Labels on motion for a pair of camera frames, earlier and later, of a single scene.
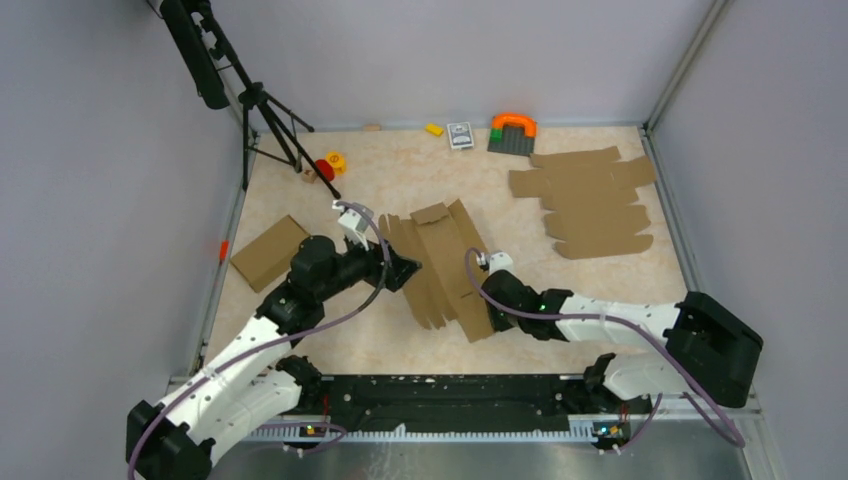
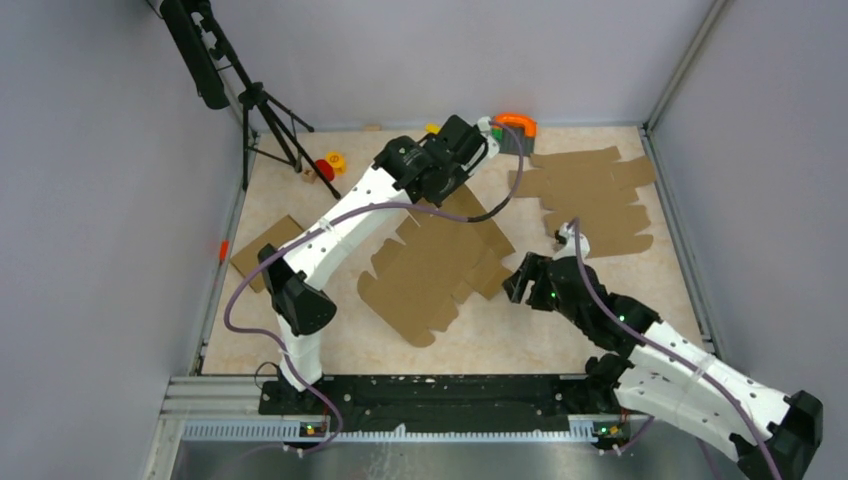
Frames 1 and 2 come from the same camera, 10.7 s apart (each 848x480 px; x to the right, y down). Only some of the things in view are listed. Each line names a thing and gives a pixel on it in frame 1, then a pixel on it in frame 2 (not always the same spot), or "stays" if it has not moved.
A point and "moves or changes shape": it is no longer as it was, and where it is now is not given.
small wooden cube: x=308 y=176 stays
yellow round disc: x=337 y=161 stays
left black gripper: x=374 y=260 -> x=461 y=172
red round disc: x=326 y=170 stays
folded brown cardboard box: x=266 y=261 stays
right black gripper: x=498 y=324 -> x=516 y=284
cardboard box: x=441 y=237 moves or changes shape
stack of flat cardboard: x=589 y=195 stays
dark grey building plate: x=511 y=139 stays
